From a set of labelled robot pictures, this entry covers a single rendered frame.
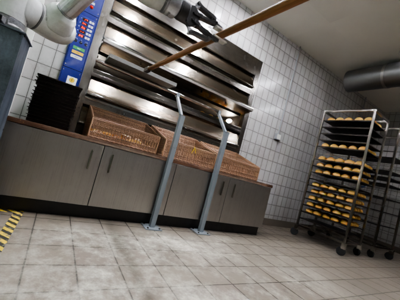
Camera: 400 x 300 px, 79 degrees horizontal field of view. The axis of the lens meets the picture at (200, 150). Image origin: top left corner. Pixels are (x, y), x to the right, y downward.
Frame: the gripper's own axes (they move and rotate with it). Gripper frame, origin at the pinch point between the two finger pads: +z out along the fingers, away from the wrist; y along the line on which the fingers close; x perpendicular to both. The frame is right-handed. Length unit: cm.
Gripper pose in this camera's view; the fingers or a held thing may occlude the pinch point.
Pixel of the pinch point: (219, 35)
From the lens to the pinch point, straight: 111.3
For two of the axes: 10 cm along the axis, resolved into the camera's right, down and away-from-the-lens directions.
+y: -2.9, 9.6, -0.2
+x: 5.0, 1.4, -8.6
